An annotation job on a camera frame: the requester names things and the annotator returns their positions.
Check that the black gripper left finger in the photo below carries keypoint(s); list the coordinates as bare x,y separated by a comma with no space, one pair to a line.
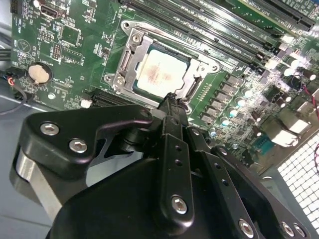
172,174

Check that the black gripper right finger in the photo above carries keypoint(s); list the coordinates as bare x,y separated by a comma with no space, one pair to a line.
224,179

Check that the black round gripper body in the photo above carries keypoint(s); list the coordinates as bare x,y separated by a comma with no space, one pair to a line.
119,204

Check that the silver square CPU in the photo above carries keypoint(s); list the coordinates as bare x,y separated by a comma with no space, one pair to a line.
162,72

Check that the metal socket cover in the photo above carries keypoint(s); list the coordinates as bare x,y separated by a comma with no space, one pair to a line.
137,53

